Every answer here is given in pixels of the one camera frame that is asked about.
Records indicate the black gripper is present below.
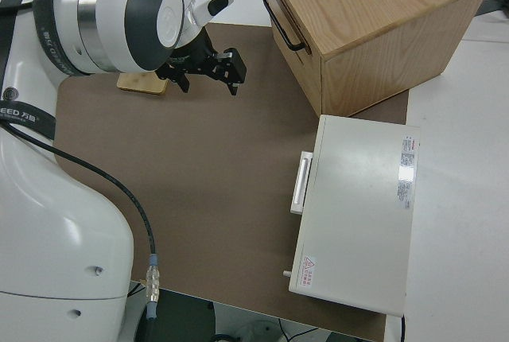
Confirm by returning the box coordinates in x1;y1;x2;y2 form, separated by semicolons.
155;29;248;98

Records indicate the wooden mug rack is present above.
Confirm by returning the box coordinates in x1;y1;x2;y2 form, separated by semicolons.
116;71;168;96

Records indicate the brown table mat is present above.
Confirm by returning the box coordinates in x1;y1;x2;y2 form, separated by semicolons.
53;22;410;342

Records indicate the large wooden box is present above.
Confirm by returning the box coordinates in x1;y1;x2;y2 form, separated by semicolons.
258;0;492;118

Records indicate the white toaster oven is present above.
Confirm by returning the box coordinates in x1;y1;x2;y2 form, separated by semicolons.
281;114;422;317

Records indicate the black box handle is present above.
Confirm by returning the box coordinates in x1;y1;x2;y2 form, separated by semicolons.
262;0;307;52

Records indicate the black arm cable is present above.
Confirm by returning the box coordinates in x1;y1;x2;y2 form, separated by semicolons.
0;122;161;342

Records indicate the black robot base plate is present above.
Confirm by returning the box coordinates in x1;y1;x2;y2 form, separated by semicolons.
134;289;216;342

